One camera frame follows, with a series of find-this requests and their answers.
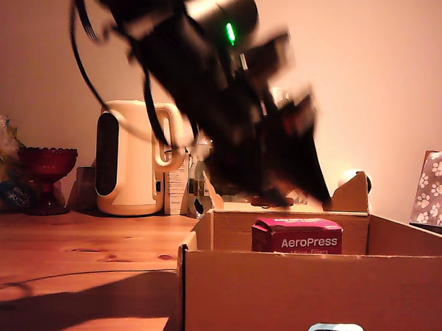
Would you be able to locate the red coffee filter carton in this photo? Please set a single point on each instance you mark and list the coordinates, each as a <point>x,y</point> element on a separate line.
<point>296,237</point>

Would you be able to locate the triangle-pattern tissue box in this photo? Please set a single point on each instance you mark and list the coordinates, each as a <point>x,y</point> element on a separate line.
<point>302,198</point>

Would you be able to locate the small white printed carton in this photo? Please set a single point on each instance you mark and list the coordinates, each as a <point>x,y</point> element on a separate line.
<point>175,193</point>

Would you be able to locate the large brown cardboard box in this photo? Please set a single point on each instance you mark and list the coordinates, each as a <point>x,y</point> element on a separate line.
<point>274,294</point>

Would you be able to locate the clear plastic water bottle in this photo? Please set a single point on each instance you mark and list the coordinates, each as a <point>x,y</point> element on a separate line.
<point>198,183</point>

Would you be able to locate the cream electric kettle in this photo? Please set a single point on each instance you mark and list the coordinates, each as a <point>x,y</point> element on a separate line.
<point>132,169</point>

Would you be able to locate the grey paw-print cloth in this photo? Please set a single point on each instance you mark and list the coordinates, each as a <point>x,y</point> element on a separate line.
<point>436,187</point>

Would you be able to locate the dark glass tumbler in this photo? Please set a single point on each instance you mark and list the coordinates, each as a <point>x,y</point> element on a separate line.
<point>85,188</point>

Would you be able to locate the red glass footed bowl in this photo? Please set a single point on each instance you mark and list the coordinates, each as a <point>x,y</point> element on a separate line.
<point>46,166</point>

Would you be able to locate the dark blue tag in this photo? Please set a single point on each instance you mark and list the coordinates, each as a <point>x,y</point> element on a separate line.
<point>13,194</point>

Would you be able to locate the clear plastic bag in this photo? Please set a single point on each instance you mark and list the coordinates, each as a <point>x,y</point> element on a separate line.
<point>0,154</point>

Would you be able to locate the small white round camera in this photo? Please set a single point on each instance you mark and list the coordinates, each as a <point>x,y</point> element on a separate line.
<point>347,177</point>

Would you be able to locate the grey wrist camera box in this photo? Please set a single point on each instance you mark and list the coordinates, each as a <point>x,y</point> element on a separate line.
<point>270,52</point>

